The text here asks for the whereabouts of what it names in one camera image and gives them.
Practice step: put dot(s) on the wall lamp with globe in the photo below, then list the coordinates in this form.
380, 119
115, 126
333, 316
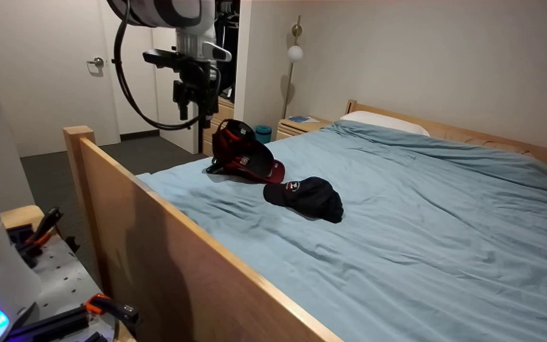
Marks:
295, 52

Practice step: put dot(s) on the teal bin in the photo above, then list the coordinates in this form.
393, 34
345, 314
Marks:
263, 134

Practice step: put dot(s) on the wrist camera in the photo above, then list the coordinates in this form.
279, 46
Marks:
159, 58

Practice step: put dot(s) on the hanging dark clothes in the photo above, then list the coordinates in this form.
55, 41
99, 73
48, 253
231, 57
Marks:
228, 38

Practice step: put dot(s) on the red and black cap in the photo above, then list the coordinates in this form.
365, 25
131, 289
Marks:
242, 154

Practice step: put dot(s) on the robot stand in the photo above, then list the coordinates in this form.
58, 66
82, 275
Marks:
60, 280

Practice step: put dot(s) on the white pillow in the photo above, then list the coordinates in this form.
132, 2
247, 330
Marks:
382, 121

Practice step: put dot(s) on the wooden nightstand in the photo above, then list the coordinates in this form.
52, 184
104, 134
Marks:
299, 128

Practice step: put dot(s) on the blue bed sheet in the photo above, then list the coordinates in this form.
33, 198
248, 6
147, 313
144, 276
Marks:
397, 228

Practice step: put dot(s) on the white door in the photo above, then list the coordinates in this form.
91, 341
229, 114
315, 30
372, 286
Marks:
41, 80

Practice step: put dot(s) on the blue book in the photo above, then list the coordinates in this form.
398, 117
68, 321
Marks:
302, 119

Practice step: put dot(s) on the wooden bed frame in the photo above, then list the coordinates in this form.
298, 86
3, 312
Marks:
159, 266

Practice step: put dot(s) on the wooden dresser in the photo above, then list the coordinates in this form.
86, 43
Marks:
221, 116

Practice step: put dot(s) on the black and orange clamp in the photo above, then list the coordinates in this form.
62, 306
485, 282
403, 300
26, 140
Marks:
36, 237
64, 320

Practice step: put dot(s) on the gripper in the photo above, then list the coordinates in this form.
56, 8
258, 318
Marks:
196, 83

